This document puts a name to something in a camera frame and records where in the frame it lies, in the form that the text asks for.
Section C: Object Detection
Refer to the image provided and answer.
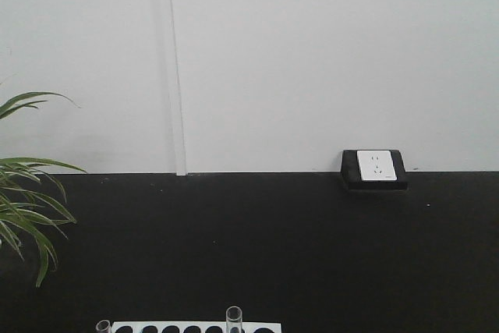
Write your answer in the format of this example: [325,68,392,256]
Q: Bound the clear glass tube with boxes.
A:
[225,306,243,333]
[95,320,112,333]

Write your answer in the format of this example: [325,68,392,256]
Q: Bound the white test tube rack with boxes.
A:
[111,321,282,333]

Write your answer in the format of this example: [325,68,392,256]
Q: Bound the green spider plant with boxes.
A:
[0,91,87,288]

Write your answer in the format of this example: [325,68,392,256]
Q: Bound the white wall cable duct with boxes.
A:
[167,0,188,176]

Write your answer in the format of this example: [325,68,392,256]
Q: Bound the white wall socket black frame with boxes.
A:
[341,150,409,191]

